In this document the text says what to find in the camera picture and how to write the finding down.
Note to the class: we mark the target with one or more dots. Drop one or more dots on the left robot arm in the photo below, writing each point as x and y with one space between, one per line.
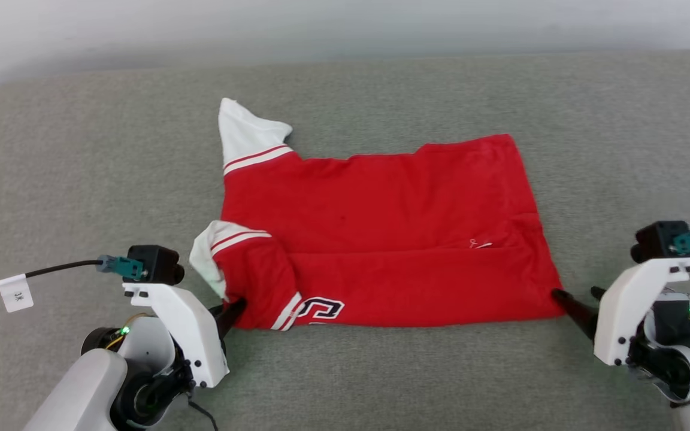
75 389

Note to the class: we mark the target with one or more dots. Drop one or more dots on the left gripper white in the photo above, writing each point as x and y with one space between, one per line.
189 329

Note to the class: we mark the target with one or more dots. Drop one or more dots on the red and white jersey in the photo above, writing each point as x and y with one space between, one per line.
381 227

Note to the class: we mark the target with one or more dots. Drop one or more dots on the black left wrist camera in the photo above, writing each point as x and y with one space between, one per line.
153 264

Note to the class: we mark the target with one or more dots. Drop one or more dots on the teal left camera connector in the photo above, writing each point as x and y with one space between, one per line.
120 267

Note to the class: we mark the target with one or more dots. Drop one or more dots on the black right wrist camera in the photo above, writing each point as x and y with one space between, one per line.
659 240

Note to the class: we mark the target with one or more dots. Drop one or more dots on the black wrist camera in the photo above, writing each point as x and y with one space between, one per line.
659 240
153 264

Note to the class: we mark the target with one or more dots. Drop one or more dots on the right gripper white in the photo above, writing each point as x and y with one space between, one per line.
623 311

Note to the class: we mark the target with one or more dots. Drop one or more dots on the grey fabric sofa seat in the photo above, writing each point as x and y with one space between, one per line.
81 179

